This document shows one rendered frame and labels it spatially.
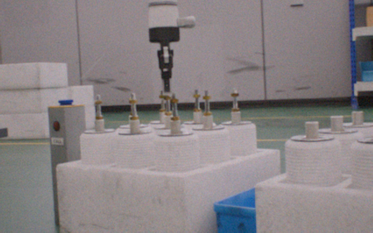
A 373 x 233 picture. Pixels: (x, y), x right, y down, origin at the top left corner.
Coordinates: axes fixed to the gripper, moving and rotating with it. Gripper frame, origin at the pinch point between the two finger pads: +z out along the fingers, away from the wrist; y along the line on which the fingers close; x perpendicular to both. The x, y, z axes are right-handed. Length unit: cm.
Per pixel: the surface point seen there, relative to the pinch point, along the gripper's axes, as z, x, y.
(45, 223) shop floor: 35, -34, -15
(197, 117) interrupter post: 8.5, 7.8, -7.6
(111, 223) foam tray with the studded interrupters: 29.1, -13.9, 13.6
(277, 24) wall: -60, 150, -477
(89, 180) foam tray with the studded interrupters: 20.1, -18.7, 9.2
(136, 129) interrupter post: 9.0, -7.7, 9.6
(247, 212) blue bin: 23.8, 12.8, 31.6
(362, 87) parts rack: 15, 205, -374
